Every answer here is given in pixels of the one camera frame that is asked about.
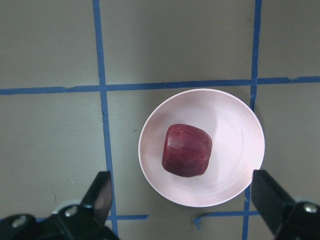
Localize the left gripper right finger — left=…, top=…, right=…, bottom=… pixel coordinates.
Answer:
left=251, top=169, right=296, bottom=235

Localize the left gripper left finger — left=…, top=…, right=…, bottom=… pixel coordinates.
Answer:
left=80, top=171, right=113, bottom=226

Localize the red apple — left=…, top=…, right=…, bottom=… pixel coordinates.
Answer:
left=161, top=124, right=213, bottom=178

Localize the pink plate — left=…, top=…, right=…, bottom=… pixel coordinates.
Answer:
left=138, top=88, right=265, bottom=208

